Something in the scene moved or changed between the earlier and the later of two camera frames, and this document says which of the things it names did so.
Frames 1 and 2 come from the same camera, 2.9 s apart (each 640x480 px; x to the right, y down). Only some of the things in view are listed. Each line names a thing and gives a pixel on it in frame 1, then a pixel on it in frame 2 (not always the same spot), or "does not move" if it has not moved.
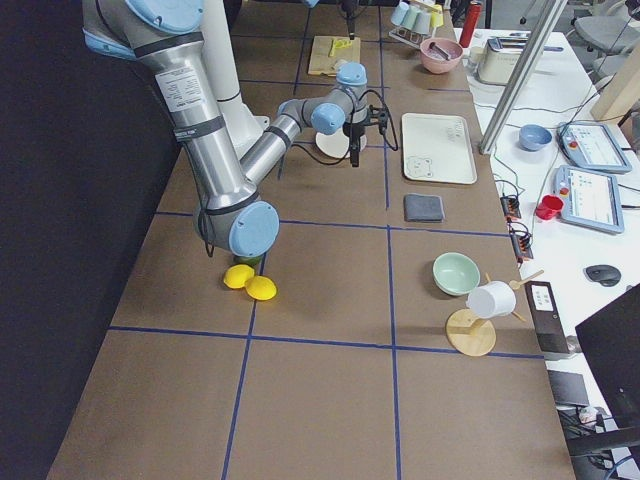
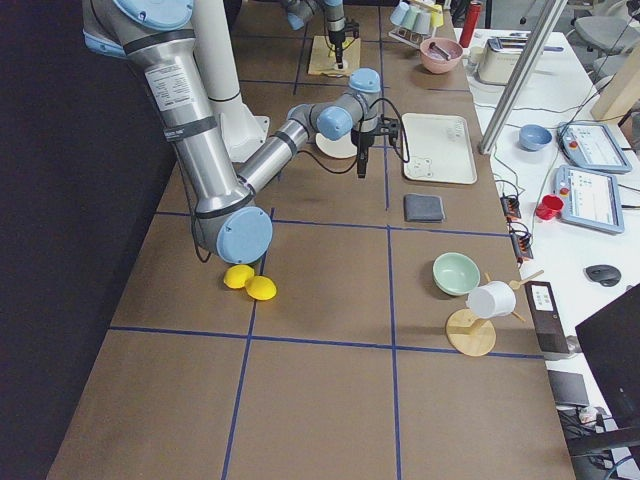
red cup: x=549 y=208 does not move
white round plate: x=338 y=144 does not move
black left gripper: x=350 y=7 → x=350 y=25
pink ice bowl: x=440 y=55 does not move
